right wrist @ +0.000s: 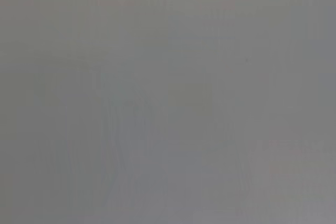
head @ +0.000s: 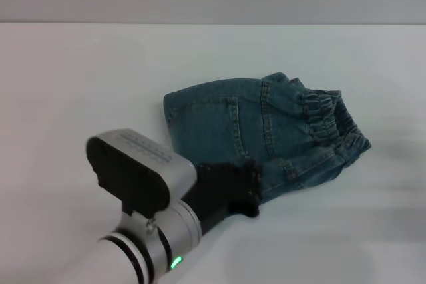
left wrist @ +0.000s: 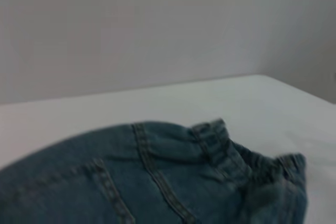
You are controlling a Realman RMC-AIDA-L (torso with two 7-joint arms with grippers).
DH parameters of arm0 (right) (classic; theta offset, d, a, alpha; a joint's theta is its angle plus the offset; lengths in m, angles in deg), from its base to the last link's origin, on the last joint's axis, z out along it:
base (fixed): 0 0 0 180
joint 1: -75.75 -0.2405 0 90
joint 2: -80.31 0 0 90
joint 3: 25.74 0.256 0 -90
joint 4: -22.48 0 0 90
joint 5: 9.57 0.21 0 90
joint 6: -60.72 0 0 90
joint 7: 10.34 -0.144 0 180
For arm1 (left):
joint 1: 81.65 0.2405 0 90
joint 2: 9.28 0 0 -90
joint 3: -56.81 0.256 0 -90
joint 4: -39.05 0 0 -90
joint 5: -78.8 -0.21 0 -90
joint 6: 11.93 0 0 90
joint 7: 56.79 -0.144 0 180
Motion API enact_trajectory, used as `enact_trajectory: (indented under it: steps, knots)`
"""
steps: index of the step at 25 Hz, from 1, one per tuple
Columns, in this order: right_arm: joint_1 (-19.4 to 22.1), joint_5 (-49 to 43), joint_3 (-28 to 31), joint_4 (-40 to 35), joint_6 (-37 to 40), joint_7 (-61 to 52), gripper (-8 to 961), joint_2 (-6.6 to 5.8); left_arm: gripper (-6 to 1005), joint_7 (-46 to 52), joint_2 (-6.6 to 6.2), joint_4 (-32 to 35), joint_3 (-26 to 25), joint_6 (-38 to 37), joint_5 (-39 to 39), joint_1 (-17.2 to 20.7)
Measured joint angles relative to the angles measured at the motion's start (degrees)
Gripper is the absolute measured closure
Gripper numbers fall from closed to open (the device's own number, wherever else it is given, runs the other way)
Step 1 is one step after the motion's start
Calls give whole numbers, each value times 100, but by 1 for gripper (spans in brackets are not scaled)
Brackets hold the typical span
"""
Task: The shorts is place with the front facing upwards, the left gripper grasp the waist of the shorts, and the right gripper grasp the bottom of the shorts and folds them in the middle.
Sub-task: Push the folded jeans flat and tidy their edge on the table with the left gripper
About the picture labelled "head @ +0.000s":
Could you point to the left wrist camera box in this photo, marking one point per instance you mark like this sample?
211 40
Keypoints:
133 167

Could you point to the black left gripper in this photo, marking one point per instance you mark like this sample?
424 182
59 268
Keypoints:
219 191

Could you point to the blue denim shorts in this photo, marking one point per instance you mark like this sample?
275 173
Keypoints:
266 131

